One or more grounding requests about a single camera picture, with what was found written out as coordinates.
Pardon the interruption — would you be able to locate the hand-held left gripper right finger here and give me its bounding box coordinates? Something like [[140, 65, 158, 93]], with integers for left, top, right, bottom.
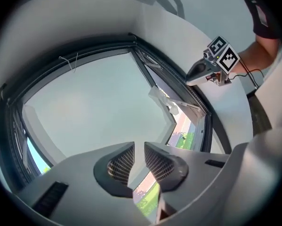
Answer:
[[144, 141, 233, 224]]

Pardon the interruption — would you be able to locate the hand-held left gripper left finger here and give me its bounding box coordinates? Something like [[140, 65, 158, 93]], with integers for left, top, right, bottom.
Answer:
[[15, 141, 153, 226]]

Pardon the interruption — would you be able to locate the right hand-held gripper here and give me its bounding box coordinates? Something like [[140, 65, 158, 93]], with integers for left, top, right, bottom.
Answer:
[[186, 35, 241, 87]]

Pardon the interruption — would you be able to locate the person's right forearm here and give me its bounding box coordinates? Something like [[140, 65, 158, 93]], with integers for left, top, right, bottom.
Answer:
[[234, 35, 282, 74]]

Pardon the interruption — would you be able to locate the black framed hinged window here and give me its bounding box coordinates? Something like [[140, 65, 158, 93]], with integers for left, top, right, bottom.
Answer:
[[0, 32, 234, 193]]

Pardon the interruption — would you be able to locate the white plastic wrap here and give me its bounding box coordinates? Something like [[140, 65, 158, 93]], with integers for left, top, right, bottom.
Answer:
[[148, 86, 180, 115]]

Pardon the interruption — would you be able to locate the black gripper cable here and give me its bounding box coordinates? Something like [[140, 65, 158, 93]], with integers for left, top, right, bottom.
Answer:
[[230, 55, 265, 89]]

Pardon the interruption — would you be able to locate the thin pull cord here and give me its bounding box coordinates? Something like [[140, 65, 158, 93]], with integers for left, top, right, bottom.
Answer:
[[58, 52, 79, 73]]

